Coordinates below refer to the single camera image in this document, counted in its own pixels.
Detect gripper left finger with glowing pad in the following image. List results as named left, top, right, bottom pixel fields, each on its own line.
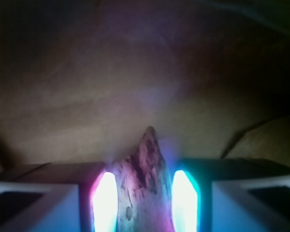
left=0, top=162, right=118, bottom=232

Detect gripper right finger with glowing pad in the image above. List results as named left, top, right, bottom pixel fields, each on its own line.
left=172, top=158, right=290, bottom=232

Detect brown paper bag bin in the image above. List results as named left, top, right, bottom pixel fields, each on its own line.
left=0, top=0, right=290, bottom=169

